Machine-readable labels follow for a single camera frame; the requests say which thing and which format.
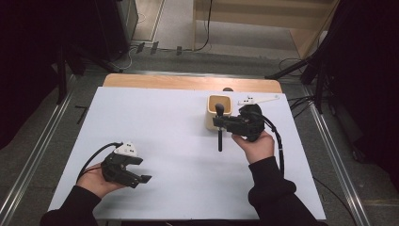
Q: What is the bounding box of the white floor cable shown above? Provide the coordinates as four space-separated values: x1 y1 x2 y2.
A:
112 44 139 71

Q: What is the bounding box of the black cabinet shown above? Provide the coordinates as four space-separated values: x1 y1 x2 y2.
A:
93 0 139 62

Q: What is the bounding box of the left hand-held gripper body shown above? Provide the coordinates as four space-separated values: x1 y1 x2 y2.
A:
101 141 144 189

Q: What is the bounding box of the white table board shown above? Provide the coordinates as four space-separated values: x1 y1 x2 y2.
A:
46 87 327 220

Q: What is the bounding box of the black curtain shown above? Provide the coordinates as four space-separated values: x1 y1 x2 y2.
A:
324 0 399 191
0 0 106 151

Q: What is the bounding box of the black looped floor cable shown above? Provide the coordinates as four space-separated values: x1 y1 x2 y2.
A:
278 56 303 73

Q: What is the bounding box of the thin black floor cable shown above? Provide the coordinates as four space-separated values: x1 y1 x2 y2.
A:
312 176 359 226

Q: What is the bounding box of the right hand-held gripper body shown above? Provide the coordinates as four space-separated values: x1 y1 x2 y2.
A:
224 94 280 143

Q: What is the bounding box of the black makeup brush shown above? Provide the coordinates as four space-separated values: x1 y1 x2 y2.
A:
215 103 226 153

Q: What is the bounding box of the light wooden furniture frame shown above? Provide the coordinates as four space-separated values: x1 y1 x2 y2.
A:
191 0 342 60

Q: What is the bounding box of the person's left hand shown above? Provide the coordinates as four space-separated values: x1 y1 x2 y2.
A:
75 167 126 200

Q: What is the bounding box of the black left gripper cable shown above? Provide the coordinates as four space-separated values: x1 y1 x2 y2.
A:
75 141 123 183

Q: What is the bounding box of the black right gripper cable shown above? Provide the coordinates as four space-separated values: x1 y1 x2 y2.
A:
261 113 286 179

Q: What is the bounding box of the metal floor rail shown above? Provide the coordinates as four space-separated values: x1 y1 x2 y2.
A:
301 86 373 226
0 90 73 226

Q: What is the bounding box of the black metal stand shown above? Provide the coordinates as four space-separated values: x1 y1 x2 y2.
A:
263 52 327 115
56 42 124 105

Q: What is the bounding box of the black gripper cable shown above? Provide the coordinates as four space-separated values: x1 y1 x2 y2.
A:
75 141 123 183
261 113 286 179

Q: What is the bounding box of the beige square cup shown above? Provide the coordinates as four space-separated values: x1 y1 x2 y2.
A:
204 94 233 132

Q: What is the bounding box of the black hanging cable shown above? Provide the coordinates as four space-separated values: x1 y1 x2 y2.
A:
192 0 215 53

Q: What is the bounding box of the wooden table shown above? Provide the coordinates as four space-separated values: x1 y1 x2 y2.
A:
103 73 283 94

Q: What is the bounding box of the person's right hand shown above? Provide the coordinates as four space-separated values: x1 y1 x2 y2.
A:
231 130 276 165

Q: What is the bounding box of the black floor cables bundle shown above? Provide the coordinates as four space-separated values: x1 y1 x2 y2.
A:
287 94 317 120

